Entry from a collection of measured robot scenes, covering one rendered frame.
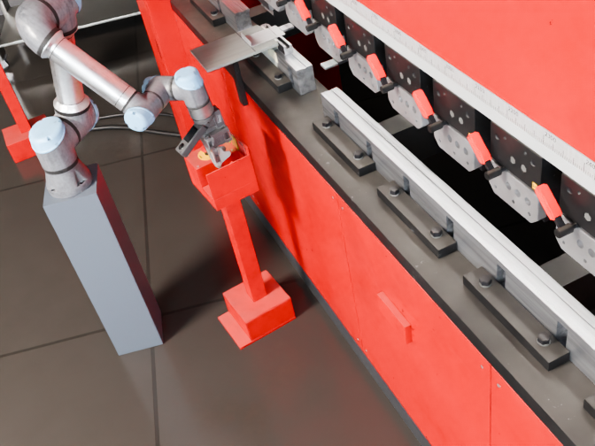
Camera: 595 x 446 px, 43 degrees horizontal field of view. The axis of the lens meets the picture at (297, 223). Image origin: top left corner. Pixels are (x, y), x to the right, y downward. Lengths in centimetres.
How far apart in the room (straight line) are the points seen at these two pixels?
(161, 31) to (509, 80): 232
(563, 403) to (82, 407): 189
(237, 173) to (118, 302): 74
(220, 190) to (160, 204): 128
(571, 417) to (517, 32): 74
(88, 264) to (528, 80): 180
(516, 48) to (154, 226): 250
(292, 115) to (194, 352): 104
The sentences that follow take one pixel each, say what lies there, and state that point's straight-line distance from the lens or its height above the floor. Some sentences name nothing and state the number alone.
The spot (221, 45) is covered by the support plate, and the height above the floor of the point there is 100.
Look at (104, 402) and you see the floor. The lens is 295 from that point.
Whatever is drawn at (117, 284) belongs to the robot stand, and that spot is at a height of 37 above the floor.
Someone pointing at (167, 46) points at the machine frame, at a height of 68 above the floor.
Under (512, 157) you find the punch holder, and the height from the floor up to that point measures 129.
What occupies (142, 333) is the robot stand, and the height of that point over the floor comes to 9.
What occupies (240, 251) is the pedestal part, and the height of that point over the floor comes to 39.
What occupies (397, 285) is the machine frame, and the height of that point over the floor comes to 73.
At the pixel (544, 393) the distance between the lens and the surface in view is 161.
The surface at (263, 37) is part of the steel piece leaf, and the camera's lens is 265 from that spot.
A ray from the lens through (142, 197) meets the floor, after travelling 378.
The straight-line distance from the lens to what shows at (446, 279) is 181.
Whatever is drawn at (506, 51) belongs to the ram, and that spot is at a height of 150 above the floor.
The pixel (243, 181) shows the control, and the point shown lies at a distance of 245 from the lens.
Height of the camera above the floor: 218
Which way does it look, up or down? 41 degrees down
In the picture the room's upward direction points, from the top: 13 degrees counter-clockwise
